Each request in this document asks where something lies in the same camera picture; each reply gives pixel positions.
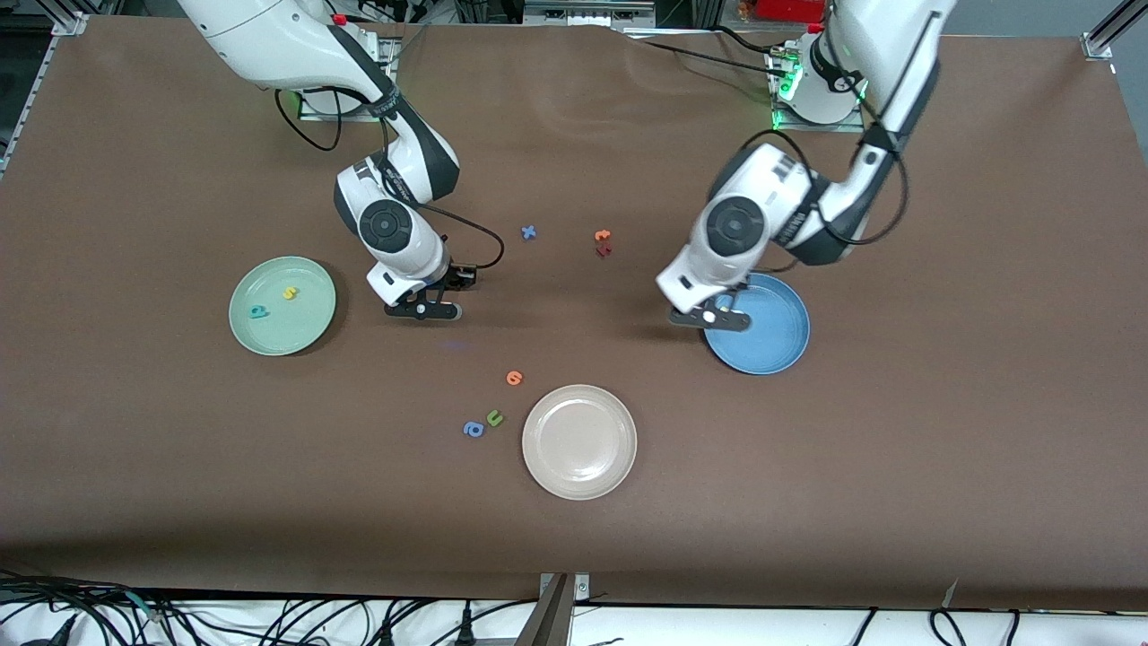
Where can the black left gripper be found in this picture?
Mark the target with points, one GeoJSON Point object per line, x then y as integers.
{"type": "Point", "coordinates": [742, 285]}

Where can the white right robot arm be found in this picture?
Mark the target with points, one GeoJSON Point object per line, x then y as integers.
{"type": "Point", "coordinates": [386, 224]}

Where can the aluminium frame profile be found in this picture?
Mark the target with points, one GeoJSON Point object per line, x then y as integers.
{"type": "Point", "coordinates": [549, 619]}

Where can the black power plug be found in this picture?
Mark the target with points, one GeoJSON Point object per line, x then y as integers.
{"type": "Point", "coordinates": [466, 628]}

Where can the grey equipment box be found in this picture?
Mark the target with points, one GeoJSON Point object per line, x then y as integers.
{"type": "Point", "coordinates": [583, 11]}

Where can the aluminium corner post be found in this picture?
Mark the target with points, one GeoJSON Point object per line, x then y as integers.
{"type": "Point", "coordinates": [1099, 40]}

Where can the beige plate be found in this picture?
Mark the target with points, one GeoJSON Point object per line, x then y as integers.
{"type": "Point", "coordinates": [578, 441]}

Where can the aluminium table edge rail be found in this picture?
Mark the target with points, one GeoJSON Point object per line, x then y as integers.
{"type": "Point", "coordinates": [27, 99]}

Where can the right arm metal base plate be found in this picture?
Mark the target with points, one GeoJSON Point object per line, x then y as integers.
{"type": "Point", "coordinates": [314, 114]}

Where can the small metal bracket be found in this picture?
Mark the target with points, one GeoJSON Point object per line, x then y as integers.
{"type": "Point", "coordinates": [581, 588]}

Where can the blue plate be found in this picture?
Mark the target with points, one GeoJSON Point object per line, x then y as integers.
{"type": "Point", "coordinates": [771, 345]}

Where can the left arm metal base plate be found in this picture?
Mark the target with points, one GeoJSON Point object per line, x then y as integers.
{"type": "Point", "coordinates": [807, 127]}

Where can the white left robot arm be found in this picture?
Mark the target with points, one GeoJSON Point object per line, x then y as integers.
{"type": "Point", "coordinates": [735, 229]}

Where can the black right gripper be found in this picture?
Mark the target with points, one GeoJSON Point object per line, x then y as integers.
{"type": "Point", "coordinates": [456, 278]}

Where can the green plate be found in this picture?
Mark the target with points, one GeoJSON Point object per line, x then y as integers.
{"type": "Point", "coordinates": [282, 327]}

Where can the white paper scrap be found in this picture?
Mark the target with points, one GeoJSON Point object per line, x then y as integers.
{"type": "Point", "coordinates": [951, 592]}

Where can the red box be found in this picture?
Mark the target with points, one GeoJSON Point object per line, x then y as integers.
{"type": "Point", "coordinates": [789, 9]}

